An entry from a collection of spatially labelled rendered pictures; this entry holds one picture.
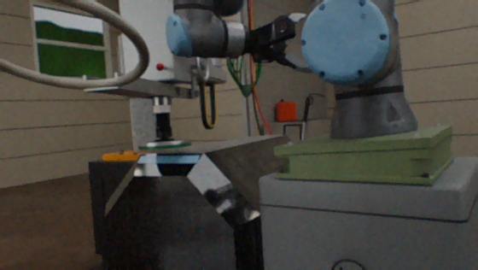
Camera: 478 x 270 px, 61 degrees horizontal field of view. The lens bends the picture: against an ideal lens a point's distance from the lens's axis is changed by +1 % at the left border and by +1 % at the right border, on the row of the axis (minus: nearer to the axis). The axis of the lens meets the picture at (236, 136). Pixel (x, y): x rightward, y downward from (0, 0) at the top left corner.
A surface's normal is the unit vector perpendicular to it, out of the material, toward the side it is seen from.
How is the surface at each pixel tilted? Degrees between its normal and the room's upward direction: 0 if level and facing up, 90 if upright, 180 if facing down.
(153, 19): 90
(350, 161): 90
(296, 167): 90
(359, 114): 71
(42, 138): 90
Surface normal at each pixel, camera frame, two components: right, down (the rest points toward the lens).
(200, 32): 0.46, 0.11
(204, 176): 0.08, -0.48
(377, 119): -0.15, -0.29
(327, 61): -0.44, 0.17
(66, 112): 0.83, -0.03
